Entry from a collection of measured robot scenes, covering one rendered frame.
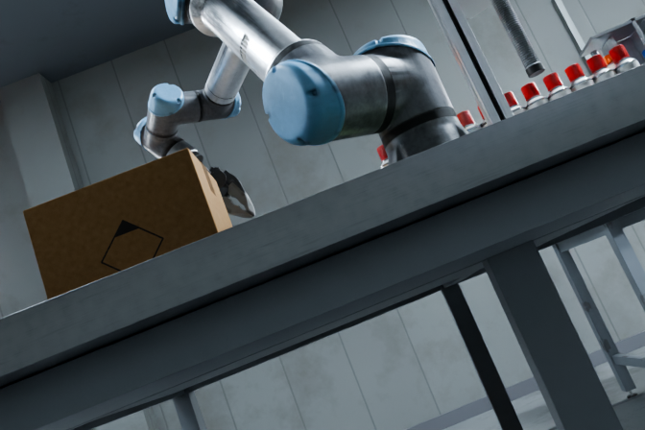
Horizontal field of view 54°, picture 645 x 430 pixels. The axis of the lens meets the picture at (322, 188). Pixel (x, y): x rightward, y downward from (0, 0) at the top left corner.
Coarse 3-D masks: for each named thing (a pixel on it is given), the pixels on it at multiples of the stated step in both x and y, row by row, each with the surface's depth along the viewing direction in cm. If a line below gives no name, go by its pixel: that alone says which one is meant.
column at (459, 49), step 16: (432, 0) 131; (448, 0) 131; (448, 16) 130; (464, 16) 129; (448, 32) 129; (464, 32) 129; (464, 48) 128; (480, 48) 128; (464, 64) 128; (480, 64) 127; (480, 80) 127; (480, 96) 126; (496, 96) 125; (496, 112) 125; (512, 112) 124
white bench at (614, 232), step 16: (608, 224) 241; (624, 224) 241; (576, 240) 277; (624, 240) 239; (560, 256) 301; (624, 256) 238; (576, 272) 298; (640, 272) 236; (576, 288) 296; (640, 288) 235; (592, 304) 294; (592, 320) 293; (608, 336) 291; (608, 352) 289; (624, 368) 287; (624, 384) 286
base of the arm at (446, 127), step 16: (432, 112) 89; (448, 112) 90; (400, 128) 89; (416, 128) 88; (432, 128) 88; (448, 128) 88; (464, 128) 91; (384, 144) 93; (400, 144) 89; (416, 144) 88; (432, 144) 87
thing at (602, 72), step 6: (588, 60) 140; (594, 60) 139; (600, 60) 139; (588, 66) 141; (594, 66) 139; (600, 66) 139; (606, 66) 139; (594, 72) 140; (600, 72) 138; (606, 72) 137; (612, 72) 138; (594, 78) 139; (600, 78) 138; (606, 78) 137
